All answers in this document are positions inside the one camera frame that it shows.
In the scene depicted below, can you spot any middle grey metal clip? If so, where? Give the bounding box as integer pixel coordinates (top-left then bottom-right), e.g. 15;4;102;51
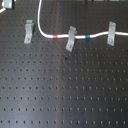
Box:
66;26;77;51

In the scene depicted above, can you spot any left grey metal clip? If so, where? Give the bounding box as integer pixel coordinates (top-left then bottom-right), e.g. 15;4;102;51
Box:
24;20;34;44

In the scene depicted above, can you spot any right grey metal clip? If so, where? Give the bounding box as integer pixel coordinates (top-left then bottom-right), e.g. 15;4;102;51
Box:
107;21;116;46

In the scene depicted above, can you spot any top-left grey metal clip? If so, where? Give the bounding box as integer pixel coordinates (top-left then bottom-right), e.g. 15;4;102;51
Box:
3;0;13;9

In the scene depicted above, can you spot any white cable with coloured marks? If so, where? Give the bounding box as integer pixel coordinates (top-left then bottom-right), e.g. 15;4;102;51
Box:
36;0;128;40

